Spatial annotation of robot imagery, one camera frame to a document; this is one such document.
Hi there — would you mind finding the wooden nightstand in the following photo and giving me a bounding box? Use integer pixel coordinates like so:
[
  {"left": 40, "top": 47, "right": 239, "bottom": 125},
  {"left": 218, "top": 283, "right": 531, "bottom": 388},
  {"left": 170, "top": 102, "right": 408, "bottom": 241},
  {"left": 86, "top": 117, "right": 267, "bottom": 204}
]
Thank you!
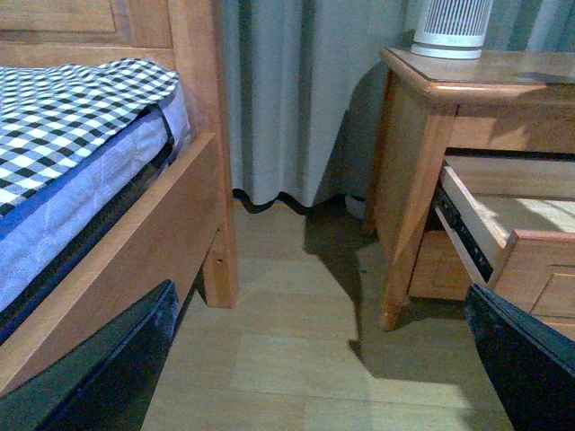
[{"left": 364, "top": 48, "right": 574, "bottom": 330}]

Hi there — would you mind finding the wooden drawer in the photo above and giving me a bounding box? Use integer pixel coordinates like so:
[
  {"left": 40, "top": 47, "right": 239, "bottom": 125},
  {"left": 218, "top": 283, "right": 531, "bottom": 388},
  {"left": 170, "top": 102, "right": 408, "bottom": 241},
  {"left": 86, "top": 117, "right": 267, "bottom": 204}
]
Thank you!
[
  {"left": 432, "top": 155, "right": 574, "bottom": 338},
  {"left": 408, "top": 231, "right": 472, "bottom": 301}
]

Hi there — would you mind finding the grey curtain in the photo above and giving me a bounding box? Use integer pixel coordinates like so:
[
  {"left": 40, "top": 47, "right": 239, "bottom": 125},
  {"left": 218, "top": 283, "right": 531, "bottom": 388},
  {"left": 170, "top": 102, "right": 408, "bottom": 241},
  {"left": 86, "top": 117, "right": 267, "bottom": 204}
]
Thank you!
[{"left": 219, "top": 0, "right": 575, "bottom": 216}]

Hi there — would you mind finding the white ribbed lamp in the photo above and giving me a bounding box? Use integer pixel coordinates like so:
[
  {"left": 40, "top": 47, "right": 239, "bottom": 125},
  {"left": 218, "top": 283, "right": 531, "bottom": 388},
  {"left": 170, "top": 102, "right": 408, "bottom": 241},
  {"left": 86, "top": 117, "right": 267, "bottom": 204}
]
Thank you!
[{"left": 411, "top": 0, "right": 493, "bottom": 60}]

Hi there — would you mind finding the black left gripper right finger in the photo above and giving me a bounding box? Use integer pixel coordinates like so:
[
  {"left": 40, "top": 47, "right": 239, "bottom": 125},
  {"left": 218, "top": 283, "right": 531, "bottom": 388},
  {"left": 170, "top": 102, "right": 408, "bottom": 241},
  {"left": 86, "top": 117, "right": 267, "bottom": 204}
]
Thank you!
[{"left": 464, "top": 284, "right": 574, "bottom": 430}]

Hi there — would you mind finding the wooden bed frame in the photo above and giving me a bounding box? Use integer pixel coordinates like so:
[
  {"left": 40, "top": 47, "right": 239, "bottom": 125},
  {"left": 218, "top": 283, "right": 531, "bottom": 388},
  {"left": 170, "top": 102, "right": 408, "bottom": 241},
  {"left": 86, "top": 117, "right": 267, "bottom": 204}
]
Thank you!
[{"left": 1, "top": 0, "right": 238, "bottom": 392}]

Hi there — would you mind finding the blue quilted mattress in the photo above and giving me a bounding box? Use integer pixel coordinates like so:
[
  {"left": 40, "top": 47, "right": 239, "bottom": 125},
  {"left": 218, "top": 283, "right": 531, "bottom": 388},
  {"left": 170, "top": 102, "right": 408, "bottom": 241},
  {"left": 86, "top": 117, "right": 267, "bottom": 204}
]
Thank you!
[{"left": 1, "top": 84, "right": 190, "bottom": 309}]

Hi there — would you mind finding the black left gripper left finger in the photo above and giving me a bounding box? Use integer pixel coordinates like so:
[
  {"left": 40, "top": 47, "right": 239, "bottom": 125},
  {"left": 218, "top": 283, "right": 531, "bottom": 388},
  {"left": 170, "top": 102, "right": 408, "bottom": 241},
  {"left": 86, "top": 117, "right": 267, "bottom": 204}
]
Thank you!
[{"left": 1, "top": 280, "right": 179, "bottom": 430}]

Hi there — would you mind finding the checkered bed sheet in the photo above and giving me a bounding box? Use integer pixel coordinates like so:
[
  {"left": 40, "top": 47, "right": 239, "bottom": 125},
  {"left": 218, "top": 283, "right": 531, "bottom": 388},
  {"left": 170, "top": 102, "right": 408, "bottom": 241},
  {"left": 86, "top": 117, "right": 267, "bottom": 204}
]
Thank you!
[{"left": 1, "top": 58, "right": 179, "bottom": 216}]

